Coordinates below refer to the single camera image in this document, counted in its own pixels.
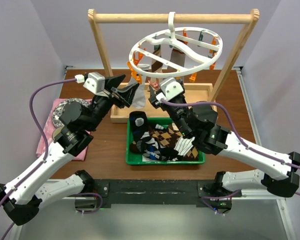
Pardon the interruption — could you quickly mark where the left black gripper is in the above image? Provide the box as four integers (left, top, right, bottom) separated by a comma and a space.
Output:
85, 74, 139, 132

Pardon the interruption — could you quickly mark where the white black banded sock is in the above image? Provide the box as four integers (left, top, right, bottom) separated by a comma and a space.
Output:
127, 63, 150, 109

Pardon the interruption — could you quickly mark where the wooden hanger rack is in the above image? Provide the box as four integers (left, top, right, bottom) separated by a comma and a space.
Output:
87, 8, 260, 124

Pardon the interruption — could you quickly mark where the beige tan sock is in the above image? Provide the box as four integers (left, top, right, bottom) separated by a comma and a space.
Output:
151, 45, 163, 73

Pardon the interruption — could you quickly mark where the grey sock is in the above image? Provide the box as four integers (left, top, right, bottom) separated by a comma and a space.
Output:
169, 47, 186, 67

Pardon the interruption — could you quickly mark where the black blue sports sock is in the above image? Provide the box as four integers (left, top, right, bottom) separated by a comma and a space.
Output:
129, 111, 172, 162

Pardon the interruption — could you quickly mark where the green plastic bin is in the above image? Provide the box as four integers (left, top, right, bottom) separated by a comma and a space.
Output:
125, 122, 206, 166

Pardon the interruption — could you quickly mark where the white round clip hanger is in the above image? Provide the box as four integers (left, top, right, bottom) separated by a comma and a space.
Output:
127, 12, 223, 88

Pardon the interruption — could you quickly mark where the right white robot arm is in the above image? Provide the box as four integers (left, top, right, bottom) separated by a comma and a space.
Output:
148, 82, 300, 198

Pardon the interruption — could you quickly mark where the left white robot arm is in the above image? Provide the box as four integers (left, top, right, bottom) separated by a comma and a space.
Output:
0, 72, 139, 226

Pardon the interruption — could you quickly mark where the brown argyle sock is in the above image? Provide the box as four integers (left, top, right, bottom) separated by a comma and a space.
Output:
149, 123, 198, 162

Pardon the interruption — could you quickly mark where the white black striped sock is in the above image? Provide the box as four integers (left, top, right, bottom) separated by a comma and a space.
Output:
173, 137, 195, 157

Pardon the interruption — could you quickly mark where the blue patterned plate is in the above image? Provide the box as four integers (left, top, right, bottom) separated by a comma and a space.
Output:
51, 97, 91, 128

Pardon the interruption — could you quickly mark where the pink cloth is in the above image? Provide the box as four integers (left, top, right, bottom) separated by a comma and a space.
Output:
35, 98, 93, 161

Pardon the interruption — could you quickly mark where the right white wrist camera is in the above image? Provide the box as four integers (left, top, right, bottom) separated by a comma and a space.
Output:
156, 77, 185, 102

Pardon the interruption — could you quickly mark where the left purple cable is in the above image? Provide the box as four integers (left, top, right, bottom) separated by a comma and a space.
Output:
0, 77, 103, 240

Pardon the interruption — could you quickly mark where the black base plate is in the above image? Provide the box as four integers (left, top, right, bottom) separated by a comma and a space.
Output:
94, 179, 232, 209

